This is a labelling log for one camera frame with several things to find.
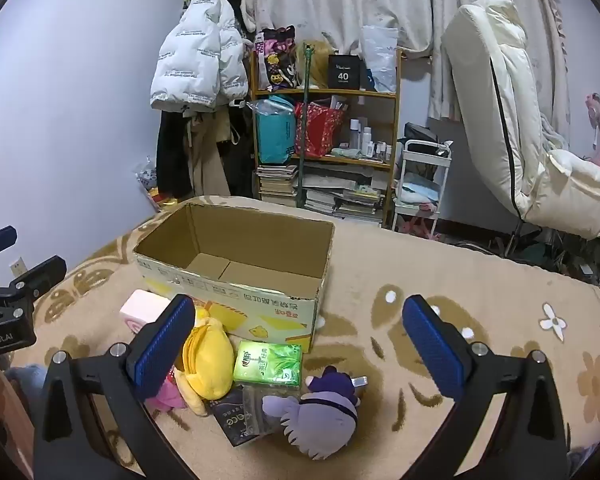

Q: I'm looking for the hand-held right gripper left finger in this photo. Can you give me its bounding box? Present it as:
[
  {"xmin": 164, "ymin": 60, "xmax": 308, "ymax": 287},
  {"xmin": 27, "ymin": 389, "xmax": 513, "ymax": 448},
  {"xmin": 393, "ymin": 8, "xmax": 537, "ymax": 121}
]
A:
[{"xmin": 32, "ymin": 294, "xmax": 197, "ymax": 480}]

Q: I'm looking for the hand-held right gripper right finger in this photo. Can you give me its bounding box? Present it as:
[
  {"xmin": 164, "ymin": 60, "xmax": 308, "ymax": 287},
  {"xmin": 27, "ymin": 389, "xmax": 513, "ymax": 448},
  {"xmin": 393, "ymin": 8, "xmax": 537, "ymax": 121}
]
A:
[{"xmin": 401, "ymin": 295, "xmax": 568, "ymax": 480}]

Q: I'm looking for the yellow plush toy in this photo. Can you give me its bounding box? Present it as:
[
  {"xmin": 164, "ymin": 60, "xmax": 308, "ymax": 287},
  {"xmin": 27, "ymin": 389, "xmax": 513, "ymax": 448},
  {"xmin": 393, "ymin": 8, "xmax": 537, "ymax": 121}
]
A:
[{"xmin": 174, "ymin": 307, "xmax": 237, "ymax": 417}]

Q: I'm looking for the printed cardboard box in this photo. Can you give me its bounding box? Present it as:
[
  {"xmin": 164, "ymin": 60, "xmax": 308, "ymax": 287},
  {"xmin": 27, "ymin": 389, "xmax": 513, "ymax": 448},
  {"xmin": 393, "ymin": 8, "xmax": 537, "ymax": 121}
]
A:
[{"xmin": 132, "ymin": 201, "xmax": 336, "ymax": 354}]

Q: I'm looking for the black packet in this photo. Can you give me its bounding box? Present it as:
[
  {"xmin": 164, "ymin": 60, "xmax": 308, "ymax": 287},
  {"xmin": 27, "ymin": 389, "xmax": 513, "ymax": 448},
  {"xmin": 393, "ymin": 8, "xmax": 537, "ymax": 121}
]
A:
[{"xmin": 211, "ymin": 385, "xmax": 266, "ymax": 447}]

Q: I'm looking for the clear plastic bag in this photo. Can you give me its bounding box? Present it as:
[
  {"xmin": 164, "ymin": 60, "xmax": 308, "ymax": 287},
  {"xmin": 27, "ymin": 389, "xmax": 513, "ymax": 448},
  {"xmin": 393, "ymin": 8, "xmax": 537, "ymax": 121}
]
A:
[{"xmin": 241, "ymin": 384, "xmax": 286, "ymax": 436}]

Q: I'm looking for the purple plush toy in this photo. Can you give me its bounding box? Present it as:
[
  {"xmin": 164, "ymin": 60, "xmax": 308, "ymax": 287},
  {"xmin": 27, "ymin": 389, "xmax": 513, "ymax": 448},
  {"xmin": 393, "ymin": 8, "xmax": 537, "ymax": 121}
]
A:
[{"xmin": 261, "ymin": 366, "xmax": 368, "ymax": 461}]

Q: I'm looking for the person's left forearm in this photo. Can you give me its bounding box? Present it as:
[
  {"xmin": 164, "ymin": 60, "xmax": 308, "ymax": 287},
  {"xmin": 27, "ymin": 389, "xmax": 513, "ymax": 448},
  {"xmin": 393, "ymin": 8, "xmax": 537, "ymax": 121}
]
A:
[{"xmin": 0, "ymin": 357, "xmax": 36, "ymax": 478}]

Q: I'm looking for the pink white soft block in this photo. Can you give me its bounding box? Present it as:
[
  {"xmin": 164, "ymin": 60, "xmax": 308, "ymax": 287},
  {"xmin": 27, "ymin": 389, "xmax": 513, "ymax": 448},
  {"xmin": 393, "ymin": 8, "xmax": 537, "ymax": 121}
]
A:
[{"xmin": 120, "ymin": 289, "xmax": 173, "ymax": 336}]

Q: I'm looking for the pink plush toy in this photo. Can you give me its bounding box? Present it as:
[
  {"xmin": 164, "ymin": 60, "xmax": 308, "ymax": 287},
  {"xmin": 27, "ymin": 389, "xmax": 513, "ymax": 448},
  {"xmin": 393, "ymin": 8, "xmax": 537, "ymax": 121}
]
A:
[{"xmin": 145, "ymin": 367, "xmax": 188, "ymax": 413}]

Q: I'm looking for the blue grey cloth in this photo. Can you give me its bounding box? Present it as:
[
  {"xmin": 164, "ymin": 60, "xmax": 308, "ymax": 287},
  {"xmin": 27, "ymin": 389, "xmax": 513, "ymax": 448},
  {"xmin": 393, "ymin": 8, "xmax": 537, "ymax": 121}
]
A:
[{"xmin": 5, "ymin": 365, "xmax": 47, "ymax": 411}]

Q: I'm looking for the green tissue pack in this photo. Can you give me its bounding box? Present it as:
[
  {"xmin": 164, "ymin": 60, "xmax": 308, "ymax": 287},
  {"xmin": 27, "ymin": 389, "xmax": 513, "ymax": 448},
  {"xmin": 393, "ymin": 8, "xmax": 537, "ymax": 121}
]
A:
[{"xmin": 233, "ymin": 340, "xmax": 303, "ymax": 388}]

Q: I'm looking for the wide stack of books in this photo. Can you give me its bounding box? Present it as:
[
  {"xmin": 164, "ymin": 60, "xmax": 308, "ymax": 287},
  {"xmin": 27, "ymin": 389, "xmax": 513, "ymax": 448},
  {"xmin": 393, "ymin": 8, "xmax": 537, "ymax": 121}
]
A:
[{"xmin": 304, "ymin": 187, "xmax": 386, "ymax": 223}]

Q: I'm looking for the black hanging coat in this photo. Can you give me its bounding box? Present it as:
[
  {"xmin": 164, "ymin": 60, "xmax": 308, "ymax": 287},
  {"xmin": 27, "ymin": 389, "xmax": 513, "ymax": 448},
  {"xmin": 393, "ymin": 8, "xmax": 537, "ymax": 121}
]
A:
[{"xmin": 155, "ymin": 107, "xmax": 196, "ymax": 200}]

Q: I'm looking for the beige hanging coat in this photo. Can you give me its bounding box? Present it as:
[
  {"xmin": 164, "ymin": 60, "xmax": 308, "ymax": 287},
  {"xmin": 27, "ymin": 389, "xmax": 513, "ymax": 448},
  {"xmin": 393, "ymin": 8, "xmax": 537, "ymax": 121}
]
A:
[{"xmin": 187, "ymin": 110, "xmax": 231, "ymax": 198}]

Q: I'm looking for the white trolley cart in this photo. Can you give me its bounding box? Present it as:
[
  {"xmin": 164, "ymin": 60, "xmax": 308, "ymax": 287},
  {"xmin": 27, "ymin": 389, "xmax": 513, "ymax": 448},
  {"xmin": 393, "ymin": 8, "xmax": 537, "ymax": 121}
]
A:
[{"xmin": 391, "ymin": 139, "xmax": 453, "ymax": 238}]

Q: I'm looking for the small stack of books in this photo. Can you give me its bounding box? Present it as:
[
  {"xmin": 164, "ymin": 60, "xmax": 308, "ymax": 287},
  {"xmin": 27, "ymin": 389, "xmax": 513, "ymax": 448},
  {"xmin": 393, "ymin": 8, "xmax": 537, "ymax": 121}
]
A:
[{"xmin": 256, "ymin": 164, "xmax": 299, "ymax": 206}]

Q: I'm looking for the group of white cosmetic bottles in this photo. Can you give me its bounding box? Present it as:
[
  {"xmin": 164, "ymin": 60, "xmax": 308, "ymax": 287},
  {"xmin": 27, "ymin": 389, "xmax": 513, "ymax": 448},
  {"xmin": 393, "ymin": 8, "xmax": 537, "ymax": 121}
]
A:
[{"xmin": 350, "ymin": 117, "xmax": 393, "ymax": 161}]

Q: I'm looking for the teal bag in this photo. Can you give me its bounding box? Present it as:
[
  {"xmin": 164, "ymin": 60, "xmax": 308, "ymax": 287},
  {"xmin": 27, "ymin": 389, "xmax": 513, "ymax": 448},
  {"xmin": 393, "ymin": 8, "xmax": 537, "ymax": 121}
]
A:
[{"xmin": 247, "ymin": 95, "xmax": 297, "ymax": 165}]

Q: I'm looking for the red patterned bag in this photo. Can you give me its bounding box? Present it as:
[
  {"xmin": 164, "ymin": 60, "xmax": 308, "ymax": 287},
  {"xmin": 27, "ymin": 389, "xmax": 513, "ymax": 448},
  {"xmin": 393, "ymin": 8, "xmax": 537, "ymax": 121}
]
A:
[{"xmin": 294, "ymin": 101, "xmax": 346, "ymax": 158}]

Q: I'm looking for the green pole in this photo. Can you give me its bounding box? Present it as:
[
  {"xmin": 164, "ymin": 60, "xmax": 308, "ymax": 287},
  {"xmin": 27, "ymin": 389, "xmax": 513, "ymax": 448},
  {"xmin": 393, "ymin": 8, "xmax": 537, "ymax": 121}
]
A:
[{"xmin": 296, "ymin": 45, "xmax": 315, "ymax": 208}]

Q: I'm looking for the white puffer jacket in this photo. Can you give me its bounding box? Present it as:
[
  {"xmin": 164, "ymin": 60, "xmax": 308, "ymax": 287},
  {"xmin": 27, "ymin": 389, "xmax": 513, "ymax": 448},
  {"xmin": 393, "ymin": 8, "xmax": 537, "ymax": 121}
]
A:
[{"xmin": 149, "ymin": 0, "xmax": 251, "ymax": 113}]

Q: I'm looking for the white recliner chair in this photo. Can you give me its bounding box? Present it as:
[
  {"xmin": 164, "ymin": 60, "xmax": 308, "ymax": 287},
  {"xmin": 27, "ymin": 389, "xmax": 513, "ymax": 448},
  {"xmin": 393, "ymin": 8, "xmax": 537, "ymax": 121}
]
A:
[{"xmin": 440, "ymin": 0, "xmax": 600, "ymax": 241}]

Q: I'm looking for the wooden shelf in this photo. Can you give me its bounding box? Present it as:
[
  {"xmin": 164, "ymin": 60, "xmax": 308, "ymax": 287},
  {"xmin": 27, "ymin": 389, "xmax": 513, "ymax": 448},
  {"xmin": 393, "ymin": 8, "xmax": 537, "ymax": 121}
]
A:
[{"xmin": 250, "ymin": 47, "xmax": 403, "ymax": 228}]

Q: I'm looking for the black box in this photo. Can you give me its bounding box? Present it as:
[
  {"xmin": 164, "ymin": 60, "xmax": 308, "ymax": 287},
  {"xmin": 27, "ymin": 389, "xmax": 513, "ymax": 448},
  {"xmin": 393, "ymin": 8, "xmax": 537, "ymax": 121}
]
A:
[{"xmin": 328, "ymin": 52, "xmax": 363, "ymax": 91}]

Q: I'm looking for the white plastic bag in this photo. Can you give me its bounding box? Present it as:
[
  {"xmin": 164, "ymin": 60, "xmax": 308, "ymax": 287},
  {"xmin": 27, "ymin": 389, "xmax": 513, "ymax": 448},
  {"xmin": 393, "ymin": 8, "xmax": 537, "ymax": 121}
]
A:
[{"xmin": 360, "ymin": 25, "xmax": 400, "ymax": 93}]

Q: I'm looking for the colourful printed bag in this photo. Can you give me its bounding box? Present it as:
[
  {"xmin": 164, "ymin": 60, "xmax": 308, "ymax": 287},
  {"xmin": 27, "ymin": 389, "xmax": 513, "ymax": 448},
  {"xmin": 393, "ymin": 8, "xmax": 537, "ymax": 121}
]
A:
[{"xmin": 255, "ymin": 26, "xmax": 298, "ymax": 92}]

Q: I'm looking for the yellow fluffy item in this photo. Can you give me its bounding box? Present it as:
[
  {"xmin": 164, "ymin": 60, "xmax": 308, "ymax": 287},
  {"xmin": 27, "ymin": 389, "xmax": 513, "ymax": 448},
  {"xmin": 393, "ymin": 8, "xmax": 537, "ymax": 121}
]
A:
[{"xmin": 295, "ymin": 40, "xmax": 338, "ymax": 90}]

